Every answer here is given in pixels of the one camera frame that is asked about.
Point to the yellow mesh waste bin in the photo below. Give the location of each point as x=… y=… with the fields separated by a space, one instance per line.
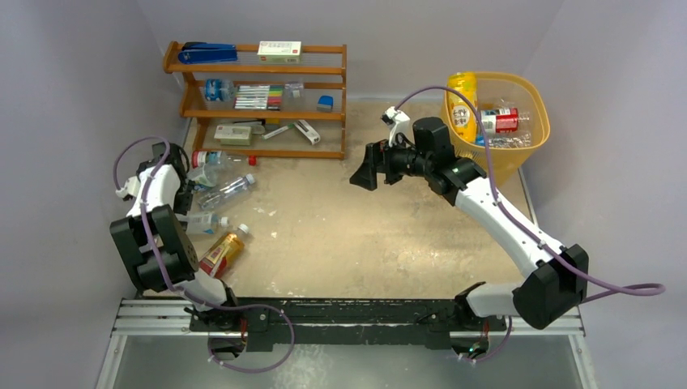
x=501 y=90

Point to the amber bottle red gold label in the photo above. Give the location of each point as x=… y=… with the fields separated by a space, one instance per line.
x=220 y=257

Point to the white marker pen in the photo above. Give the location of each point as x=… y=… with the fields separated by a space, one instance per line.
x=278 y=131

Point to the clear bottle red label red cap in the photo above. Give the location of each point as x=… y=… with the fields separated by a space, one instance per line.
x=503 y=121

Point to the clear bottle red label by shelf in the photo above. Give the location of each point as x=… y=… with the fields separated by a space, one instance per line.
x=219 y=159

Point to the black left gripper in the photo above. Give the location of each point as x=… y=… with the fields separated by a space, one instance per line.
x=187 y=200

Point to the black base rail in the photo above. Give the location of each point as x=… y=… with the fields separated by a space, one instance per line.
x=263 y=322

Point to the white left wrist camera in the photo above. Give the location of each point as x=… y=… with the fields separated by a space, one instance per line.
x=129 y=190

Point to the blue stapler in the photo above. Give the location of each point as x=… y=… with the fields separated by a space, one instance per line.
x=203 y=52

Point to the yellow plastic bottle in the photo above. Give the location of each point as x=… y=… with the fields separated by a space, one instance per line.
x=461 y=117

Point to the clear bottle white cap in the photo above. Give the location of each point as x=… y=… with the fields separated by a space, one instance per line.
x=220 y=195

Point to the wooden shelf rack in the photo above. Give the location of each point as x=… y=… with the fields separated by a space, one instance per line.
x=324 y=71

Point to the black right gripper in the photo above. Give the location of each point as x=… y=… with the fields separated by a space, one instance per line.
x=380 y=163

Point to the blue white eraser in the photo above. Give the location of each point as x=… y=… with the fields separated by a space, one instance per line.
x=325 y=104

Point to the set of colored markers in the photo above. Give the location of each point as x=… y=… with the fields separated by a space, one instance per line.
x=259 y=97

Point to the small clear container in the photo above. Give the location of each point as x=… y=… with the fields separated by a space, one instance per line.
x=294 y=90

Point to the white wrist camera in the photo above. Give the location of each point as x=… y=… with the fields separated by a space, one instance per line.
x=398 y=123
x=129 y=190

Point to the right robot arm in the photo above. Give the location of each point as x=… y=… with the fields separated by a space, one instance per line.
x=550 y=286

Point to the white stapler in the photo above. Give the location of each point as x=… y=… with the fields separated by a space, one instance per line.
x=308 y=131

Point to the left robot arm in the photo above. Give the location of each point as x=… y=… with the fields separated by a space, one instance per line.
x=150 y=238

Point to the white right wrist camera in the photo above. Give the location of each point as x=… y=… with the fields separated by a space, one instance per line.
x=398 y=123

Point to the clear bottle blue white label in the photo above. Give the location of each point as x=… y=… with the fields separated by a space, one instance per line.
x=204 y=177

